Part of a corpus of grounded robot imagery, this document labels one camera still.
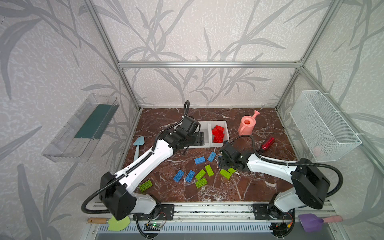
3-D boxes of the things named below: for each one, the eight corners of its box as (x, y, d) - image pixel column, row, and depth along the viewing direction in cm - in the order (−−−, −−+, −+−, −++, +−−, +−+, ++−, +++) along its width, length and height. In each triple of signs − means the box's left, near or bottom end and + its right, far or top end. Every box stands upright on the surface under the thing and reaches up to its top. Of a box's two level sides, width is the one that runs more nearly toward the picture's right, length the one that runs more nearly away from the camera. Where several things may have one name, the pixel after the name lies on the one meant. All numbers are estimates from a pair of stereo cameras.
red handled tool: (265, 151, 97) (266, 149, 95) (260, 147, 99) (261, 145, 97) (274, 141, 102) (275, 139, 100) (269, 138, 104) (271, 135, 102)
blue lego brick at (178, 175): (173, 179, 86) (172, 178, 85) (179, 170, 90) (179, 168, 88) (177, 183, 85) (177, 181, 83) (184, 173, 89) (184, 171, 87)
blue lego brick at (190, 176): (185, 180, 86) (184, 179, 84) (190, 170, 90) (190, 169, 88) (190, 183, 85) (190, 182, 83) (195, 173, 89) (195, 171, 87)
